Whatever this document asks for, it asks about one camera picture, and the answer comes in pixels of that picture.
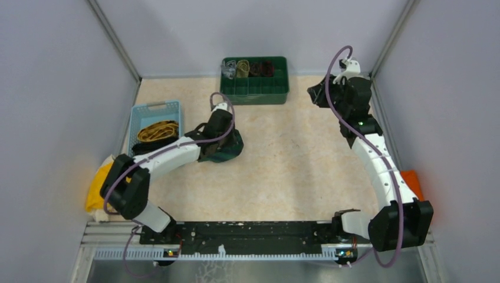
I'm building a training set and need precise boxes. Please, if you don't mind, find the olive rolled tie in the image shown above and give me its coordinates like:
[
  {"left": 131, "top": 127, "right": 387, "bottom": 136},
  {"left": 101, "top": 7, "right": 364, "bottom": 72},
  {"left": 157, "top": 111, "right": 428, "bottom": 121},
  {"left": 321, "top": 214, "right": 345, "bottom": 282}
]
[{"left": 236, "top": 60, "right": 250, "bottom": 78}]

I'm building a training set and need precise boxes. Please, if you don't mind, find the dark navy tie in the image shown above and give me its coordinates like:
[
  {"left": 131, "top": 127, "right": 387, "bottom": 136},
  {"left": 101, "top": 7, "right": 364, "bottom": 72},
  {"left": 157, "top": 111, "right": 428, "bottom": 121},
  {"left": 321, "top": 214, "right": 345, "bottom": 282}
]
[{"left": 131, "top": 137, "right": 177, "bottom": 156}]

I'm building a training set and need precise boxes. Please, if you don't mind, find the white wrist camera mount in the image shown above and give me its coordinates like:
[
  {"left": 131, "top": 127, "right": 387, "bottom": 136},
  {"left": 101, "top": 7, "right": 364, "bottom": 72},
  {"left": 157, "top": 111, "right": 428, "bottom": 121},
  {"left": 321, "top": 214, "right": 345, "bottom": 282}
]
[{"left": 333, "top": 58, "right": 361, "bottom": 84}]

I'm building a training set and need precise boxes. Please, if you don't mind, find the green compartment organizer box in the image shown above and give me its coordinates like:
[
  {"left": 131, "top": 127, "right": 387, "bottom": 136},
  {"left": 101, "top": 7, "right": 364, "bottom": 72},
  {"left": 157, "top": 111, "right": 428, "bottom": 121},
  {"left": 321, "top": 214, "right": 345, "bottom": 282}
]
[{"left": 219, "top": 56, "right": 290, "bottom": 105}]

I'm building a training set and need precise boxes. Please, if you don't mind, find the purple cable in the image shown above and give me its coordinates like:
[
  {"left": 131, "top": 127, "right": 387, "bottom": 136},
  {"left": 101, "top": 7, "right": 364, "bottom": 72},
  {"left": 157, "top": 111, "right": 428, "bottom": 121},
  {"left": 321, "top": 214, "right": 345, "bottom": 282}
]
[
  {"left": 103, "top": 92, "right": 236, "bottom": 279},
  {"left": 325, "top": 45, "right": 404, "bottom": 269}
]

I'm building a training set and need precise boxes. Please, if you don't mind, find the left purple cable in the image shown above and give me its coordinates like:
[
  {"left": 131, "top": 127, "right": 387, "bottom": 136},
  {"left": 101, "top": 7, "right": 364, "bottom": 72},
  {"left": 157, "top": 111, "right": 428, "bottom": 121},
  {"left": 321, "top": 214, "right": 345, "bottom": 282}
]
[{"left": 103, "top": 92, "right": 236, "bottom": 279}]

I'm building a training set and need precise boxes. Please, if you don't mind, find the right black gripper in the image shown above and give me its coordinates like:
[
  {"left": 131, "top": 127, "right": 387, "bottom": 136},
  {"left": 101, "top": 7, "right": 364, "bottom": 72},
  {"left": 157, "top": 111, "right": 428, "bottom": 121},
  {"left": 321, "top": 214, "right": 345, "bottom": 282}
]
[{"left": 307, "top": 74, "right": 350, "bottom": 118}]

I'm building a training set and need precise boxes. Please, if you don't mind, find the orange cloth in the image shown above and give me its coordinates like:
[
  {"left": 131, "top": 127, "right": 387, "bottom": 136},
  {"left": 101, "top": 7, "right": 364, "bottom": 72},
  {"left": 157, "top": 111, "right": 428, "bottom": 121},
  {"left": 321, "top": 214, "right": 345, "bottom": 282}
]
[{"left": 400, "top": 170, "right": 425, "bottom": 201}]

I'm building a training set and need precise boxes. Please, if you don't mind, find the silver rolled tie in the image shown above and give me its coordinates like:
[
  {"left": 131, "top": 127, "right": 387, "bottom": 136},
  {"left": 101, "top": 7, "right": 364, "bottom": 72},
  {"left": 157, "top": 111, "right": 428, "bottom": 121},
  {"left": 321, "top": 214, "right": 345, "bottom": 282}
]
[{"left": 221, "top": 60, "right": 236, "bottom": 80}]

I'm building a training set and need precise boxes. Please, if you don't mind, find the light blue plastic basket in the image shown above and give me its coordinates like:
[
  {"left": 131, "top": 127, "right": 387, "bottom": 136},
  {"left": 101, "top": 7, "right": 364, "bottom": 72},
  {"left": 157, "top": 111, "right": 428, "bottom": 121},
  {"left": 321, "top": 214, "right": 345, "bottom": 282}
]
[{"left": 126, "top": 100, "right": 185, "bottom": 156}]

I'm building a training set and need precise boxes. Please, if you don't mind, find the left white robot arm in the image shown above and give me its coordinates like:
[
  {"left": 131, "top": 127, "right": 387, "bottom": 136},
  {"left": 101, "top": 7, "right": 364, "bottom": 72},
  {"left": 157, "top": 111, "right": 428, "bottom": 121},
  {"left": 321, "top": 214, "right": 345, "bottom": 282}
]
[{"left": 100, "top": 107, "right": 243, "bottom": 244}]

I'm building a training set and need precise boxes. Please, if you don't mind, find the red black rolled tie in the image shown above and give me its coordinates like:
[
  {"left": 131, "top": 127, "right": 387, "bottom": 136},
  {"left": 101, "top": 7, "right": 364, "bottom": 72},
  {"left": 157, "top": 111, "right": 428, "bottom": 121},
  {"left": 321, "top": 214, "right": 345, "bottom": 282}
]
[{"left": 261, "top": 61, "right": 274, "bottom": 77}]

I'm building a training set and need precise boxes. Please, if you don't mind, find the yellow cloth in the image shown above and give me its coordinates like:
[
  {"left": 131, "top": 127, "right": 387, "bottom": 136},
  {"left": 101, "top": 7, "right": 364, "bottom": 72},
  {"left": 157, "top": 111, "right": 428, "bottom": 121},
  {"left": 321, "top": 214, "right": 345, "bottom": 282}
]
[{"left": 84, "top": 155, "right": 118, "bottom": 222}]

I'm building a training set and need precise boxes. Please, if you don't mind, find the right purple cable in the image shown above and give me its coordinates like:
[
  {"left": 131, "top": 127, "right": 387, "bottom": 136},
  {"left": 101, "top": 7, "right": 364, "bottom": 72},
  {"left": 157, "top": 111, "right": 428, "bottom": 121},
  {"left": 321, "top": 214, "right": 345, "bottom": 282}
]
[{"left": 325, "top": 45, "right": 404, "bottom": 269}]

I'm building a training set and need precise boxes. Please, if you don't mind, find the yellow patterned tie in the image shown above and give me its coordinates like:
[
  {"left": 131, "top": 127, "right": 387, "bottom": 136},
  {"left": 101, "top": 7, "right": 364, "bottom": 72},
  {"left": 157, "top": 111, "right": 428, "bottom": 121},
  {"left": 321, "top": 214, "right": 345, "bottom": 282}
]
[{"left": 137, "top": 120, "right": 179, "bottom": 143}]

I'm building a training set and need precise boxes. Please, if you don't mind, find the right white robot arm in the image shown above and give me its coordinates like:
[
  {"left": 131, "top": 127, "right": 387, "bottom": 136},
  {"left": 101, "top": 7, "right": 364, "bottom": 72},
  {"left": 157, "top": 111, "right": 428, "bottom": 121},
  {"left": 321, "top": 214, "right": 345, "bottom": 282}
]
[{"left": 307, "top": 75, "right": 434, "bottom": 252}]

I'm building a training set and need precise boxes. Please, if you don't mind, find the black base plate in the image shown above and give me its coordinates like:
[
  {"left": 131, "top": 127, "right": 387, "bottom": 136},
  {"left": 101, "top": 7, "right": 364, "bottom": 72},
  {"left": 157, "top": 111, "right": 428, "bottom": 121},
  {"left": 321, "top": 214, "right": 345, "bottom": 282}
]
[{"left": 139, "top": 221, "right": 370, "bottom": 256}]

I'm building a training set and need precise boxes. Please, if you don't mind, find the brown rolled tie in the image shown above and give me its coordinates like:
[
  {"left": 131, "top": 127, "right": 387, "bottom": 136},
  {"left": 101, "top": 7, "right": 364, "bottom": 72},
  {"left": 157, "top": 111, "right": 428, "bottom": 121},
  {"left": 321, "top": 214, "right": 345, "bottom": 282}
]
[{"left": 248, "top": 62, "right": 262, "bottom": 77}]

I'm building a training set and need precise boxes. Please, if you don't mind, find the green plaid tie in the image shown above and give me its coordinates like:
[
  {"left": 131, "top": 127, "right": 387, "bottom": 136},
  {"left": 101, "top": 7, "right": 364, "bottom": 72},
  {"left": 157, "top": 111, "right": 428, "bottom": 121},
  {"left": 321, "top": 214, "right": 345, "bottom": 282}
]
[{"left": 198, "top": 130, "right": 244, "bottom": 163}]

